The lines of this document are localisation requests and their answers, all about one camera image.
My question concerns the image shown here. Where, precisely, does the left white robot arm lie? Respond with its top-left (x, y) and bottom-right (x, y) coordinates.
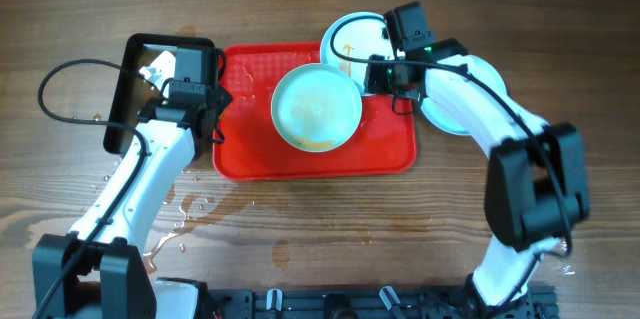
top-left (32, 84), bottom-right (232, 318)

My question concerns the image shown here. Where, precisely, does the white plate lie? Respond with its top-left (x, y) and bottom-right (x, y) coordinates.
top-left (270, 63), bottom-right (363, 153)
top-left (420, 54), bottom-right (509, 136)
top-left (319, 12), bottom-right (393, 96)

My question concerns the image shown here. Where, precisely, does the left black cable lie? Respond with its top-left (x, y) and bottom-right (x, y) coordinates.
top-left (32, 48), bottom-right (229, 319)

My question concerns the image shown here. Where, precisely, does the red plastic tray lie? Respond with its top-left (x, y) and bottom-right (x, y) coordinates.
top-left (212, 42), bottom-right (418, 181)

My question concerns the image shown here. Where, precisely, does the black water tray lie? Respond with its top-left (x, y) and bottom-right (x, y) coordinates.
top-left (103, 33), bottom-right (215, 155)

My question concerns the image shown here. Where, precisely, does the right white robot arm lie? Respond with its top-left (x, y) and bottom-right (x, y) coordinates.
top-left (365, 53), bottom-right (590, 318)

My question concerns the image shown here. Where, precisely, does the black cable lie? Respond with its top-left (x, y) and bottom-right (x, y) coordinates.
top-left (32, 48), bottom-right (229, 319)
top-left (329, 14), bottom-right (574, 310)

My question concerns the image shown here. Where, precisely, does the right black cable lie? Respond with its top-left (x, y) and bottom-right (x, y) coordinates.
top-left (329, 14), bottom-right (574, 310)

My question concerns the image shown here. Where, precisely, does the black mounting rail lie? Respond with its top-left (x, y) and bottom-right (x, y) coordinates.
top-left (113, 283), bottom-right (559, 319)

